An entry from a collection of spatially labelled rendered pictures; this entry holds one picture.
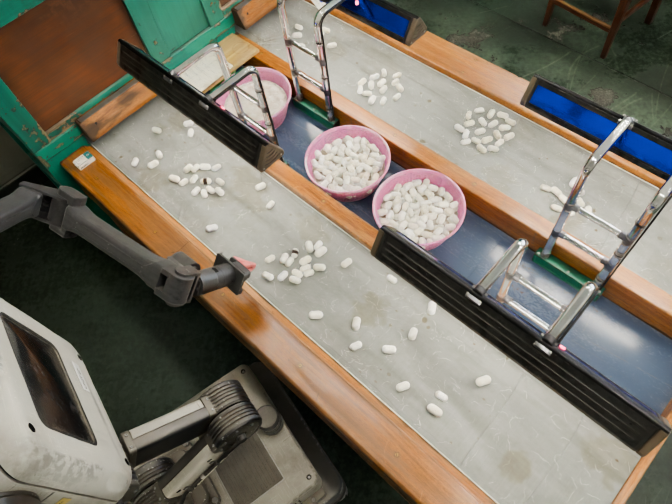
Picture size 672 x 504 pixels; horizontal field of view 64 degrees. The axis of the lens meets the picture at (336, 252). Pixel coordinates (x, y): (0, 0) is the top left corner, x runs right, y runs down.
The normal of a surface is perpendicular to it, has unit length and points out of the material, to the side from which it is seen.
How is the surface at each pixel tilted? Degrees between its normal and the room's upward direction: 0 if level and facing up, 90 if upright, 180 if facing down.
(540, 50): 0
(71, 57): 90
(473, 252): 0
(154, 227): 0
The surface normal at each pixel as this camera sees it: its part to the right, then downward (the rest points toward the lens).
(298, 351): -0.10, -0.49
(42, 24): 0.73, 0.56
